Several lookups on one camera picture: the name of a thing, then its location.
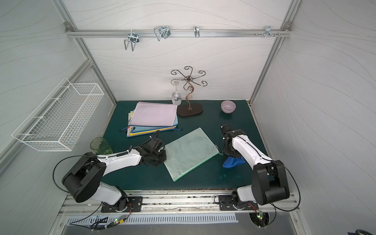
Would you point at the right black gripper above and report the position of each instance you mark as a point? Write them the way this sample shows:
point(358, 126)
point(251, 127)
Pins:
point(228, 148)

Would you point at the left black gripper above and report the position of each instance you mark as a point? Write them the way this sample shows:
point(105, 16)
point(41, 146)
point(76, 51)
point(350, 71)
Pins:
point(158, 150)

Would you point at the blue microfibre cloth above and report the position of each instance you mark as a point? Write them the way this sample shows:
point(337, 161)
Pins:
point(231, 162)

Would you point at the green mesh document bag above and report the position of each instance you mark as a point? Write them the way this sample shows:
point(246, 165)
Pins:
point(188, 152)

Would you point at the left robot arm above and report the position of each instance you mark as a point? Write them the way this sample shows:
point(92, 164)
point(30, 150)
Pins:
point(84, 180)

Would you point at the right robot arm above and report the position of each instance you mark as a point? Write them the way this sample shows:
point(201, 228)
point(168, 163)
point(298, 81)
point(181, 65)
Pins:
point(269, 177)

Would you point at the pink mesh document bag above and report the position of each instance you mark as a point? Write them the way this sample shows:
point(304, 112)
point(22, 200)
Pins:
point(153, 114)

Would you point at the pink ceramic bowl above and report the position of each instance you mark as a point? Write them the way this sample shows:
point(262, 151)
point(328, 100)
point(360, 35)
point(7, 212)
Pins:
point(228, 106)

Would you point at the metal scroll glass rack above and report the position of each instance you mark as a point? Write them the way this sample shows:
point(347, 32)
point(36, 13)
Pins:
point(189, 109)

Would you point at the green plastic cup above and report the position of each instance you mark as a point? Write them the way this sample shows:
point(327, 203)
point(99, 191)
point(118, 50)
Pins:
point(100, 146)

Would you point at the wine glass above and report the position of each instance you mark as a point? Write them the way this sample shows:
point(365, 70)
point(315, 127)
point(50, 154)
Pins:
point(176, 96)

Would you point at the white vent strip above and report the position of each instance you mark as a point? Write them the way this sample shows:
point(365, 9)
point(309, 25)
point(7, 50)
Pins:
point(149, 219)

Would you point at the metal hook clip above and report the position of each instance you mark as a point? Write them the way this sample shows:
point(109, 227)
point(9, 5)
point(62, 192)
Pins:
point(268, 33)
point(131, 41)
point(162, 32)
point(196, 31)

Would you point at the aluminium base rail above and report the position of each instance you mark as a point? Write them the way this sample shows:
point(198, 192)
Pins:
point(155, 202)

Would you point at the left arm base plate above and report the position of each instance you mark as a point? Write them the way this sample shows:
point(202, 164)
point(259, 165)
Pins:
point(133, 204)

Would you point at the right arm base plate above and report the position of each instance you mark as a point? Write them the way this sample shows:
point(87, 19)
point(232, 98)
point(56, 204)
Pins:
point(233, 203)

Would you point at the white wire basket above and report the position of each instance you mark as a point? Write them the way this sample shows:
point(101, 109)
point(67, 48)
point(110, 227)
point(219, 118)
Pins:
point(56, 124)

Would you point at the aluminium cross rail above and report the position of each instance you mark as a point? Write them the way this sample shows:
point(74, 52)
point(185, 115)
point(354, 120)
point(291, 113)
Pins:
point(175, 33)

